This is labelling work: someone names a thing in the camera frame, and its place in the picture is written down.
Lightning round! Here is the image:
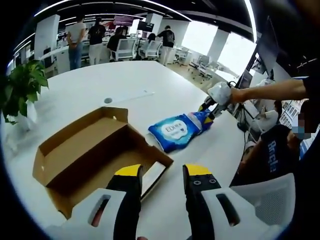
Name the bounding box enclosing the black tripod stand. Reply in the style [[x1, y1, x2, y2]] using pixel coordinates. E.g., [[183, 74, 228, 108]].
[[236, 102, 252, 132]]

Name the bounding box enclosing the wall poster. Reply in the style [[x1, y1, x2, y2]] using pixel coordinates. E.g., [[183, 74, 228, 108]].
[[281, 99, 310, 123]]

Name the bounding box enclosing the large dark display screen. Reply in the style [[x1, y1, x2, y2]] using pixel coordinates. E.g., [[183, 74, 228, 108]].
[[254, 14, 282, 75]]

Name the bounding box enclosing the pink wall screen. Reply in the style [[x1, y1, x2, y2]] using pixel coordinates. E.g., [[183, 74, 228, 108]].
[[113, 15, 137, 26]]

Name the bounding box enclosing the white office counter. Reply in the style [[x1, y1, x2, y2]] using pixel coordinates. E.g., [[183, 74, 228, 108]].
[[39, 45, 71, 66]]

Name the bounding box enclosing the person in black shirt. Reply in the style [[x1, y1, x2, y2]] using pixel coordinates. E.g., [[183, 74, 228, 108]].
[[231, 74, 320, 188]]

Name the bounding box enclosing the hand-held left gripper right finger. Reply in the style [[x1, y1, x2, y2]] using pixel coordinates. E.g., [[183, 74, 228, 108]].
[[181, 163, 278, 240]]

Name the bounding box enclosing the blue soft item wipes packet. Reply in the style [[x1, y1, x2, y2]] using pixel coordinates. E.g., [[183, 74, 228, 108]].
[[147, 111, 216, 154]]

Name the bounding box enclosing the dark wall screen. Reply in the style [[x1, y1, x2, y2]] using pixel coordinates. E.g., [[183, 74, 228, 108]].
[[137, 21, 155, 32]]

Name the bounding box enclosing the curved ceiling light strip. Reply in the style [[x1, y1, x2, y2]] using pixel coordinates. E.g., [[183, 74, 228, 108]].
[[33, 0, 196, 22], [243, 0, 258, 43]]

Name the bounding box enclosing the black desk monitor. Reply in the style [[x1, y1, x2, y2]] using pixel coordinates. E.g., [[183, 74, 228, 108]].
[[236, 69, 253, 89]]

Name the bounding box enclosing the brown cardboard shoe box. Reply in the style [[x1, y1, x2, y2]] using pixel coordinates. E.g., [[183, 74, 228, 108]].
[[32, 106, 175, 221]]

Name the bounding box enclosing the green potted plant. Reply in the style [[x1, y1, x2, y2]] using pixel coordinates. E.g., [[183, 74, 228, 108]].
[[0, 59, 50, 132]]

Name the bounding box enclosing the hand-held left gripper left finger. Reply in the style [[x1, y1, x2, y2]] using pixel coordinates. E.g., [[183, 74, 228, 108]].
[[46, 163, 144, 240]]

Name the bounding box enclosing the white square pillar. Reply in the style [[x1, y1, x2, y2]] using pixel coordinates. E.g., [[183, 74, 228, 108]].
[[34, 14, 61, 60]]

